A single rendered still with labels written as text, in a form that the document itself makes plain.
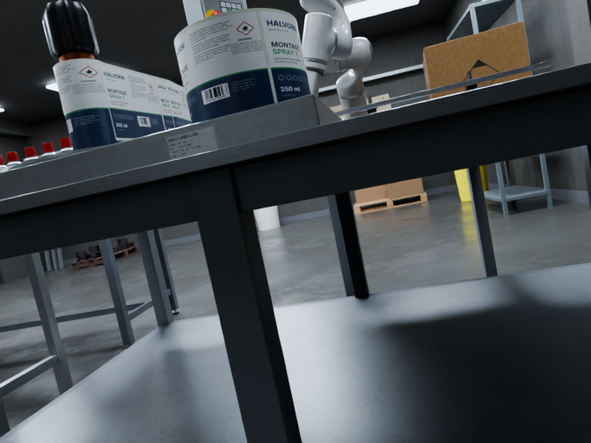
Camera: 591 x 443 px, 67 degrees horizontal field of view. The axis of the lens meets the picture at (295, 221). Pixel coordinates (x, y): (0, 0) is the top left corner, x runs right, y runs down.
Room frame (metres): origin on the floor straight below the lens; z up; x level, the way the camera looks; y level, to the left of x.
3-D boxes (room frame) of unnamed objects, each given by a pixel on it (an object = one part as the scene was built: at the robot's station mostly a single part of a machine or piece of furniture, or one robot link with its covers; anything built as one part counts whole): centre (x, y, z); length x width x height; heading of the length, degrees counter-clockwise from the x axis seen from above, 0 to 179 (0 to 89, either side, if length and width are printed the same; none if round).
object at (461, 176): (6.64, -2.72, 0.37); 0.49 x 0.47 x 0.74; 81
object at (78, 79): (0.86, 0.34, 1.04); 0.09 x 0.09 x 0.29
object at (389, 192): (8.32, -1.81, 0.24); 1.32 x 0.91 x 0.48; 81
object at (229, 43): (0.74, 0.03, 0.95); 0.20 x 0.20 x 0.14
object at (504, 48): (1.55, -0.70, 0.99); 0.30 x 0.24 x 0.27; 73
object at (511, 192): (5.14, -2.49, 1.09); 1.18 x 0.48 x 2.18; 171
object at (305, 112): (1.00, 0.26, 0.86); 0.80 x 0.67 x 0.05; 77
